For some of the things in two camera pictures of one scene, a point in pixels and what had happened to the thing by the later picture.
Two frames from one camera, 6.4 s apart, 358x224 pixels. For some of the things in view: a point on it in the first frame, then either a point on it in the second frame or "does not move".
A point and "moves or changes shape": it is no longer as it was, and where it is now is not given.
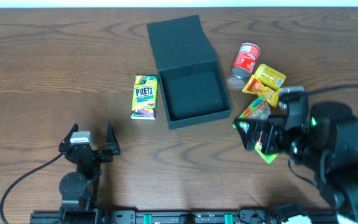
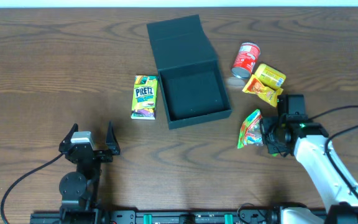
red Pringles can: (246, 60) does not move
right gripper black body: (272, 137) does not move
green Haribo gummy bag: (259, 109) moves or changes shape
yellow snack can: (270, 76) does not move
